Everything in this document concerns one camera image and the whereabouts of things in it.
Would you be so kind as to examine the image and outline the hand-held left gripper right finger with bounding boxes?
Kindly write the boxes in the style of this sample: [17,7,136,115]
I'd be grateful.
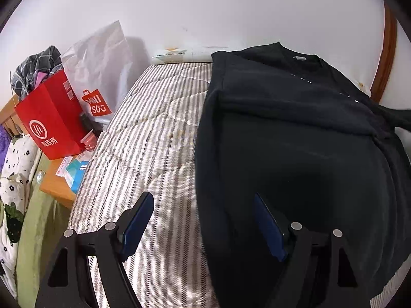
[254,193,370,308]

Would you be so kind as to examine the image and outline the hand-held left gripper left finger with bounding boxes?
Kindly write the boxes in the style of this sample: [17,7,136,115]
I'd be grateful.
[35,191,155,308]

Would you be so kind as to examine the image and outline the black sweater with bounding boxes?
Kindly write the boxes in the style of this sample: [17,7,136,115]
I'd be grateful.
[195,42,411,308]

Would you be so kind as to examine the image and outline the small blue and white boxes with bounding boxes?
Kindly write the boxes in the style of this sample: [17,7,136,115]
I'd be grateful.
[64,159,88,194]

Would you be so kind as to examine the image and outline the striped quilted mattress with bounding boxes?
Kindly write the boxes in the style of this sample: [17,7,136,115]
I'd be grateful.
[68,62,400,308]

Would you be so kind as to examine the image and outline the wooden nightstand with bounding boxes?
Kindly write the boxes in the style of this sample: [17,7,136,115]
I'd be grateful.
[39,154,87,209]

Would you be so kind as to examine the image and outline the white red paper card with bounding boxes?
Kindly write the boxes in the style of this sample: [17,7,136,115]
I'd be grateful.
[55,156,74,177]

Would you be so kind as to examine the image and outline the green blanket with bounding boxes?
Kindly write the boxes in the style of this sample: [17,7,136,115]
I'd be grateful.
[16,157,76,308]

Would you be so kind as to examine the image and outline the pink cap bottle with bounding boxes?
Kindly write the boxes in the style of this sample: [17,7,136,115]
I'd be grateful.
[80,128,98,152]

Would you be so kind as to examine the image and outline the small black object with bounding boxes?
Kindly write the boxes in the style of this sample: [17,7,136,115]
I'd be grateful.
[80,112,94,133]

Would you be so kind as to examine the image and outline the white flower print bedding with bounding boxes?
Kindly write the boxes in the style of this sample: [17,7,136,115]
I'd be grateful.
[0,135,42,299]

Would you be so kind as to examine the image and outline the red paper bag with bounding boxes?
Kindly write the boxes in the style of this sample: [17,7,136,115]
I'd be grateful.
[14,70,87,160]

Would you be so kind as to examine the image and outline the purple cloth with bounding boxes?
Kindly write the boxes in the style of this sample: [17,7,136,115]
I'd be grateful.
[0,125,12,169]

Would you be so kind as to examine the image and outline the white flower print sheet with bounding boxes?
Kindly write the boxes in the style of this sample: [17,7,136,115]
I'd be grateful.
[152,47,232,65]

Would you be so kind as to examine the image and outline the grey plaid cloth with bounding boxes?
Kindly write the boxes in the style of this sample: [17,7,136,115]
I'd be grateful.
[10,45,64,101]

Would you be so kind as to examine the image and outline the wooden bed frame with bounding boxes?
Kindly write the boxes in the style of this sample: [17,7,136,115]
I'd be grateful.
[0,95,24,137]

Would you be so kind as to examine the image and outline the brown wooden door frame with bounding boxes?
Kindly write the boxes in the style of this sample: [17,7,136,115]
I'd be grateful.
[369,2,399,103]

